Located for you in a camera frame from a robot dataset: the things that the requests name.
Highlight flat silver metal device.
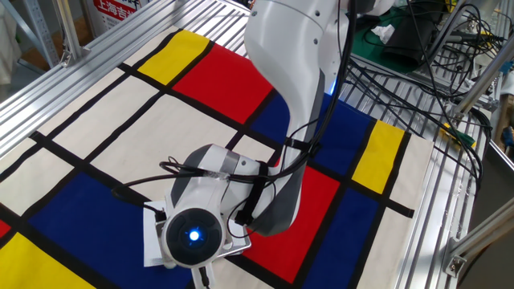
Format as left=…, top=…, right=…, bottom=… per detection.
left=154, top=216, right=253, bottom=258

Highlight crumpled white tissue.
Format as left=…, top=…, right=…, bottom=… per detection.
left=371, top=23, right=397, bottom=44

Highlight red white sign box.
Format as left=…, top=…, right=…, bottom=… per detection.
left=86, top=0, right=152, bottom=35

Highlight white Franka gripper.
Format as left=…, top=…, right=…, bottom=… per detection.
left=191, top=263, right=217, bottom=289

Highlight aluminium frame post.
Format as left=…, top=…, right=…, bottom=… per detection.
left=441, top=208, right=514, bottom=279
left=54, top=0, right=92, bottom=67
left=452, top=39, right=514, bottom=118

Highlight Mondrian pattern tablecloth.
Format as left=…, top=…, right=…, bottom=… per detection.
left=0, top=26, right=435, bottom=289

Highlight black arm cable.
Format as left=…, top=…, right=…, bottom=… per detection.
left=110, top=0, right=358, bottom=242

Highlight green mat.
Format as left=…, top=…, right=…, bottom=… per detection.
left=351, top=6, right=443, bottom=74

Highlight yellow green hand tool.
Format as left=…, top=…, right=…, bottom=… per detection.
left=439, top=122, right=477, bottom=148

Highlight black pouch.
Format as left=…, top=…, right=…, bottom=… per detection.
left=381, top=11, right=439, bottom=67

